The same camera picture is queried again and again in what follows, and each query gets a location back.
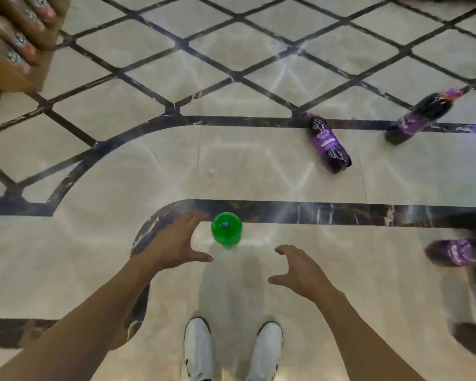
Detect person's left hand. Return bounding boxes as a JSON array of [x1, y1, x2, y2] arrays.
[[136, 212, 215, 273]]

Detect person's right hand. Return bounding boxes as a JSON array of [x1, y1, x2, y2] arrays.
[[268, 244, 344, 304]]

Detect green soda bottle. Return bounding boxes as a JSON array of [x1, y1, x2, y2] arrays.
[[210, 212, 243, 249]]

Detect group of purple bottles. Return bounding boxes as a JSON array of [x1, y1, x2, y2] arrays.
[[306, 87, 476, 361]]

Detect person's left forearm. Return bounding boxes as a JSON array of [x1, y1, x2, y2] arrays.
[[0, 257, 159, 381]]

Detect person's right forearm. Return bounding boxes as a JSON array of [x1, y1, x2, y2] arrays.
[[313, 289, 425, 381]]

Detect person's right white shoe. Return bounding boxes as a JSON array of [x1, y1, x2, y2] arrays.
[[246, 321, 283, 381]]

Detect person's white shoe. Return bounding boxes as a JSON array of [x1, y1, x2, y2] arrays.
[[182, 317, 214, 381], [246, 321, 283, 381]]

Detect person's left white shoe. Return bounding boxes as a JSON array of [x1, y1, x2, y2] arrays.
[[182, 317, 214, 381]]

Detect cardboard juice bottle display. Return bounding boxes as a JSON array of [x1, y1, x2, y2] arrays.
[[0, 0, 70, 115]]

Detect rows of brown snack jars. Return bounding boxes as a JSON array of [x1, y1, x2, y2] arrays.
[[0, 0, 60, 76]]

